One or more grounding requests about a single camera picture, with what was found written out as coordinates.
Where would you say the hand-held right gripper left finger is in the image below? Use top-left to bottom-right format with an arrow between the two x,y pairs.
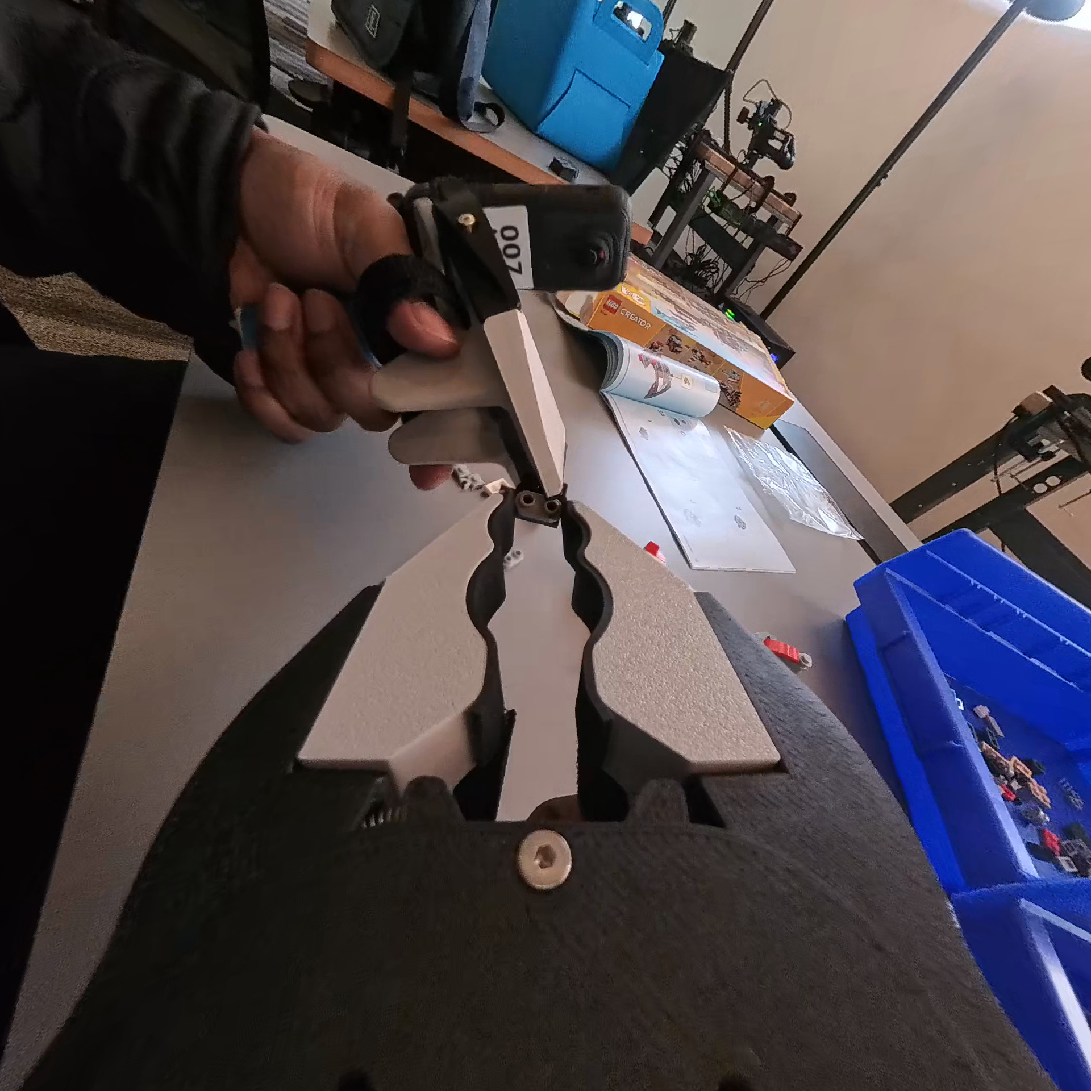
297,493 -> 518,823

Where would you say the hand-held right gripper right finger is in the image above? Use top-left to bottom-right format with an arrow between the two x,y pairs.
563,501 -> 784,823

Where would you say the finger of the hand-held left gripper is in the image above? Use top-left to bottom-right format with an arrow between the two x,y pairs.
481,309 -> 569,498
370,343 -> 523,482

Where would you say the red and white brick model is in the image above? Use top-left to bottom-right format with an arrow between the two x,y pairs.
643,539 -> 813,673

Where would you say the person's left forearm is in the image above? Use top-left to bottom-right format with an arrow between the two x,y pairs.
0,0 -> 267,385

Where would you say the grey desk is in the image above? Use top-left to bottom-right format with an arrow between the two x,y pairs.
17,115 -> 964,1091

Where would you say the person's left hand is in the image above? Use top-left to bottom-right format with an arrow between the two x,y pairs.
228,132 -> 465,493

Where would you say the wooden table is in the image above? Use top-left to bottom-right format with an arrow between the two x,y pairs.
302,17 -> 657,248

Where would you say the curled instruction booklet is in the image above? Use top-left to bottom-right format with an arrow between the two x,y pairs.
588,328 -> 724,419

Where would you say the blue felt bag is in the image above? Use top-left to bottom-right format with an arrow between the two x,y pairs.
481,0 -> 666,172

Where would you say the black case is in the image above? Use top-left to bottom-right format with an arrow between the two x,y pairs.
614,38 -> 734,194

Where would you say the yellow toy brick box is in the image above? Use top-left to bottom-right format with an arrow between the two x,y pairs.
554,254 -> 796,430

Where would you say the black equipment rack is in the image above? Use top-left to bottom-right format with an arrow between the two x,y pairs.
652,136 -> 804,296

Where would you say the white instruction sheet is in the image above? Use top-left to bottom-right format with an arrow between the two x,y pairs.
607,392 -> 797,574

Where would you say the black device with coloured lights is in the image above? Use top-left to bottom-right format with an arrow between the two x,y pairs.
720,298 -> 797,368

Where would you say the clear plastic bag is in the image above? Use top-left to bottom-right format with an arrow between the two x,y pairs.
724,424 -> 864,543

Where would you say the blue plastic bin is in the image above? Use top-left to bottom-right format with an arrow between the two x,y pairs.
846,528 -> 1091,896
950,878 -> 1091,1091

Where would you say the black backpack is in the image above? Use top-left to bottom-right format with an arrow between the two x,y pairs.
331,0 -> 506,133

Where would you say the black light stand pole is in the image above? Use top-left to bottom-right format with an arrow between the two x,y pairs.
726,0 -> 777,56
761,0 -> 1077,318

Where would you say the pile of mixed toy bricks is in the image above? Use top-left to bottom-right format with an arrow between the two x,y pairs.
950,694 -> 1091,879

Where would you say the black gimbal camera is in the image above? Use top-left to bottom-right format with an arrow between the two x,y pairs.
737,81 -> 799,172

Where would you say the black metal frame table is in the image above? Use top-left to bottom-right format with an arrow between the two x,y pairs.
890,384 -> 1091,608

